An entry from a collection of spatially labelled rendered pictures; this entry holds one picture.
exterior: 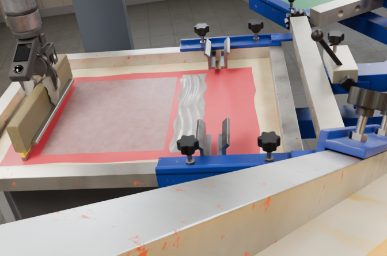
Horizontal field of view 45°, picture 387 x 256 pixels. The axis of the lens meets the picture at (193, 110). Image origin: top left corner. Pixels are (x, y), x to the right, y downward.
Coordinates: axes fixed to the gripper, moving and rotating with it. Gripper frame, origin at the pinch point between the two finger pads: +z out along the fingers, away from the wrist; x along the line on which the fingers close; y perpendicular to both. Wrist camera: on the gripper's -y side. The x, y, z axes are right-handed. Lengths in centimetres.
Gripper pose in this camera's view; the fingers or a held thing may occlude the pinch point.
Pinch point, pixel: (45, 103)
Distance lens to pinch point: 128.6
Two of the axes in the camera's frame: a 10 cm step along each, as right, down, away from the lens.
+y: 0.6, -5.3, 8.5
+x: -9.9, 0.5, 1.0
